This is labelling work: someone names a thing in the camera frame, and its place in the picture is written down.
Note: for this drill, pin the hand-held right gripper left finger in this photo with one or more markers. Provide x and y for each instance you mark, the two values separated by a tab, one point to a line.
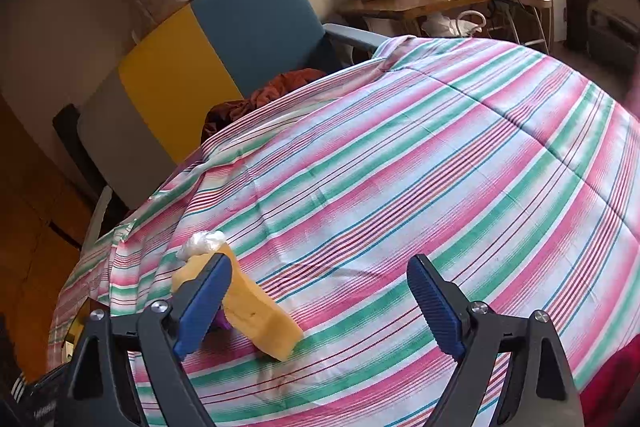
202	307

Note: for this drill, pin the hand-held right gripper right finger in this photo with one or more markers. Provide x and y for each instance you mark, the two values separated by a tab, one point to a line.
435	302

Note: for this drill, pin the yellow sponge block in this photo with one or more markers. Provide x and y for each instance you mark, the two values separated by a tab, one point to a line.
265	322

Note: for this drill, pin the purple plastic item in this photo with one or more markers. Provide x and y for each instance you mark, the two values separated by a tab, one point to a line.
225	322

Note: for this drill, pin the white crumpled plastic wrap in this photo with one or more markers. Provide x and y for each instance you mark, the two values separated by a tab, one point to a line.
200	243

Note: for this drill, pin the yellow plastic item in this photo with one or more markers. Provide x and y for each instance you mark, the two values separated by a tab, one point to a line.
75	332

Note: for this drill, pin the striped pink green blanket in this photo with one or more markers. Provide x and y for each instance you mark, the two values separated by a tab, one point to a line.
400	157

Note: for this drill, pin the black white-striped clothing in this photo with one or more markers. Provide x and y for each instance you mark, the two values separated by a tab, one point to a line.
20	397

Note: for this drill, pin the dark red cloth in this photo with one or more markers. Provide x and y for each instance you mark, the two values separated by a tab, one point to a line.
280	87

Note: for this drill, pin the yellow blue grey armchair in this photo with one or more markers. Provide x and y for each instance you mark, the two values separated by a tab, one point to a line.
165	72

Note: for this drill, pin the white plastic bag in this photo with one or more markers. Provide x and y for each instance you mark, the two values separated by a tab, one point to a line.
450	27

